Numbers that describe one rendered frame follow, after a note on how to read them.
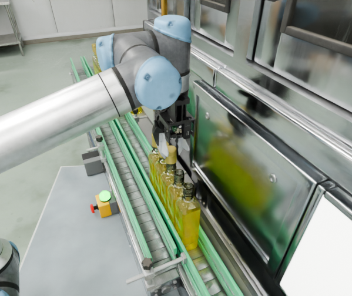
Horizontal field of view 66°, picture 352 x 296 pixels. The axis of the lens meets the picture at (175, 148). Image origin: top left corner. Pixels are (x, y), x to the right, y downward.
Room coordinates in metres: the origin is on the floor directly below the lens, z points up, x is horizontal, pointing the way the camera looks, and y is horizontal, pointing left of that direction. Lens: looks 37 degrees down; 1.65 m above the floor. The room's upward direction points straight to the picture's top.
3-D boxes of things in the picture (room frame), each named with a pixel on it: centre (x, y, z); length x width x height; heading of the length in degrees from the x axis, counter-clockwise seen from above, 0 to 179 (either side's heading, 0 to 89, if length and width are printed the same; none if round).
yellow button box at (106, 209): (0.74, 0.29, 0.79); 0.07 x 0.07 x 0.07; 24
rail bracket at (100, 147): (0.90, 0.34, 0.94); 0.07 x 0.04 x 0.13; 114
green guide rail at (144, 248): (1.19, 0.42, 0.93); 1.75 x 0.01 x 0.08; 24
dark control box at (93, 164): (0.99, 0.40, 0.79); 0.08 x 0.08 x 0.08; 24
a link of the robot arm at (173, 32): (0.58, 0.01, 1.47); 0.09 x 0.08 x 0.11; 115
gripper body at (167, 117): (0.58, 0.00, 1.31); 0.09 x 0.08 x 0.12; 24
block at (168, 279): (0.38, 0.03, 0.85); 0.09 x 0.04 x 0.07; 114
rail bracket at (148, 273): (0.37, 0.05, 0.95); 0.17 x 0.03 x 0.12; 114
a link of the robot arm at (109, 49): (0.52, 0.09, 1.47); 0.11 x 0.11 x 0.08; 25
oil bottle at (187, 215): (0.50, -0.03, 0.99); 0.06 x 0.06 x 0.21; 25
